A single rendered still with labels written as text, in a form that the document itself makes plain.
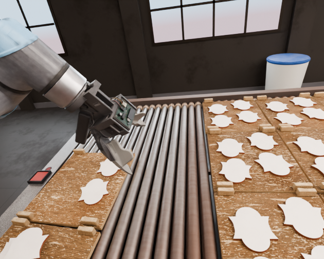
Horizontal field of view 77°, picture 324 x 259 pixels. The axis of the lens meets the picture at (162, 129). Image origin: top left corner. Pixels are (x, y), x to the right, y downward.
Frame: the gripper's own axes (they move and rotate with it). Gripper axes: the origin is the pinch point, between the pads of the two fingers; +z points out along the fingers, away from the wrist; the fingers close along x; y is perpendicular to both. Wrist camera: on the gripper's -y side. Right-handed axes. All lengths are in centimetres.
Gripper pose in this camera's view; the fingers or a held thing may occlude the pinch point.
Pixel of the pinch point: (137, 148)
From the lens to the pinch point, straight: 53.1
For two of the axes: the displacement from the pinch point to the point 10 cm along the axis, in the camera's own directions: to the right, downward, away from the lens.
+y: 7.7, -2.9, -5.6
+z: 6.1, 5.6, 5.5
